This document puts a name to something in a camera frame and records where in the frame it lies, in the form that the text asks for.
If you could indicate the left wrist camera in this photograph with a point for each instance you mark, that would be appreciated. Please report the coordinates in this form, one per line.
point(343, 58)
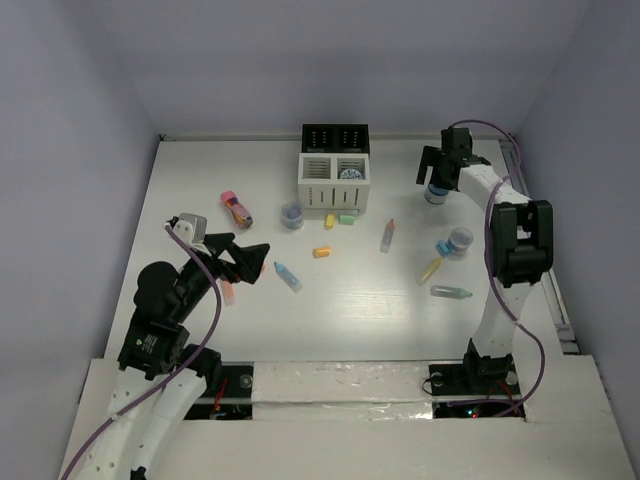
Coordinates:
point(190, 229)

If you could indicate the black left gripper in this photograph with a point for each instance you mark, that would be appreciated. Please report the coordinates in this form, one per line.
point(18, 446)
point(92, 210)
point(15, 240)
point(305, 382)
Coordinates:
point(248, 259)

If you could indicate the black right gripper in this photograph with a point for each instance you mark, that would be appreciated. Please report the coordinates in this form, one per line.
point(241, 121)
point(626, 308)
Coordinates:
point(428, 160)

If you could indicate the green highlighter marker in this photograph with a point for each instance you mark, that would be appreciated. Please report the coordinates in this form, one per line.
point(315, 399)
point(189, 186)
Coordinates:
point(449, 292)

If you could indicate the blue paint jar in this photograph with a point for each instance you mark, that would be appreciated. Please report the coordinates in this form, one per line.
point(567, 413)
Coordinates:
point(435, 195)
point(351, 174)

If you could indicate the clear jar of paperclips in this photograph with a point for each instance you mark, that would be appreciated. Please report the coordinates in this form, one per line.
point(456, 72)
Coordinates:
point(292, 215)

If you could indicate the pink-capped tube of crayons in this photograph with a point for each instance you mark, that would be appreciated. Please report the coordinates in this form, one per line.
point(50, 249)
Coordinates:
point(239, 213)

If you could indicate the orange marker cap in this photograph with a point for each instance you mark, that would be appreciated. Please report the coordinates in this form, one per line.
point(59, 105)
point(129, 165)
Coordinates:
point(321, 252)

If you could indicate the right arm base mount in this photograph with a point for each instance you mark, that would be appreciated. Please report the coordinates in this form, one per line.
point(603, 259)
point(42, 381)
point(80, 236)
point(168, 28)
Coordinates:
point(455, 396)

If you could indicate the orange highlighter marker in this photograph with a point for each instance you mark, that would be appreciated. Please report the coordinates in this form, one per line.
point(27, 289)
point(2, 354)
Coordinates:
point(387, 237)

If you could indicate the yellow highlighter marker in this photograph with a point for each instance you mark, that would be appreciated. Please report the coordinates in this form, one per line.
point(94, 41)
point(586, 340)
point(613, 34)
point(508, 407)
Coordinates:
point(428, 271)

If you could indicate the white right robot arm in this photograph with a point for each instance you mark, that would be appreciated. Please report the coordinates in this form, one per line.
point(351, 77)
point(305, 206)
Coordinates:
point(518, 250)

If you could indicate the clear jar of blue pins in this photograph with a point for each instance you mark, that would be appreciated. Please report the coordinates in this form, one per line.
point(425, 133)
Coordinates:
point(459, 241)

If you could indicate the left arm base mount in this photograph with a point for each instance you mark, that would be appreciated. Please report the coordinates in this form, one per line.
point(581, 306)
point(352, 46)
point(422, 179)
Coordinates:
point(231, 401)

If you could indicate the white slotted organizer box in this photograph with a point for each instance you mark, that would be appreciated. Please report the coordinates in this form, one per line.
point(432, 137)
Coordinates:
point(319, 185)

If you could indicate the blue highlighter marker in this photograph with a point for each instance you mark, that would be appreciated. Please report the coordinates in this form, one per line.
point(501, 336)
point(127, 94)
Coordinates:
point(288, 277)

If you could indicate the black slotted organizer box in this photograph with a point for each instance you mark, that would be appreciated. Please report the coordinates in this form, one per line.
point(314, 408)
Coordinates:
point(335, 138)

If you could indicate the green marker cap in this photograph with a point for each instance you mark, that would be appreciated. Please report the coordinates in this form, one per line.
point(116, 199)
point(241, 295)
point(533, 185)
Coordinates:
point(346, 219)

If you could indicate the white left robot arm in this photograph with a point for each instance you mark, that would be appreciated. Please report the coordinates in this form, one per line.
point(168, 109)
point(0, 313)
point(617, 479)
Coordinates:
point(160, 374)

